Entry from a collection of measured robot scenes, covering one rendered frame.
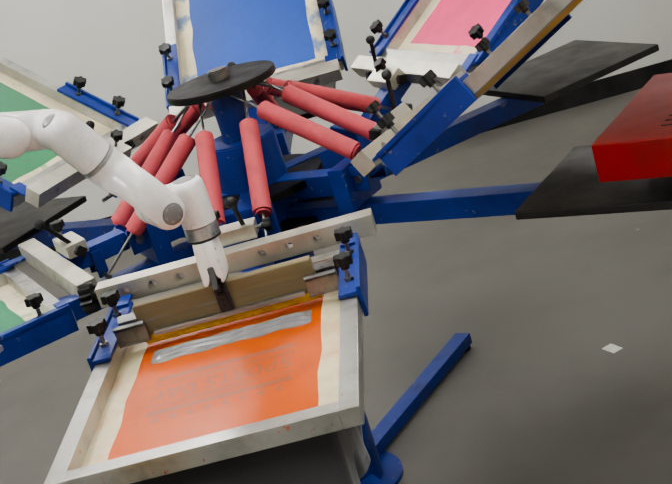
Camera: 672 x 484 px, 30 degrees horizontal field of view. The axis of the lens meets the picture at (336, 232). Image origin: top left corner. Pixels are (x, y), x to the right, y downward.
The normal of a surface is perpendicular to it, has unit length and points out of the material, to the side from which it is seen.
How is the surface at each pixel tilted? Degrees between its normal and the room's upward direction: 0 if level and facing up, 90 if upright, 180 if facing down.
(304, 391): 0
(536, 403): 0
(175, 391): 0
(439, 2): 32
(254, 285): 90
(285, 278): 90
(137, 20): 90
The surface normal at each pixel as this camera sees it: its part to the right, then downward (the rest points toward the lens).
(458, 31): -0.68, -0.56
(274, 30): -0.25, -0.58
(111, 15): -0.01, 0.34
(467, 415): -0.28, -0.90
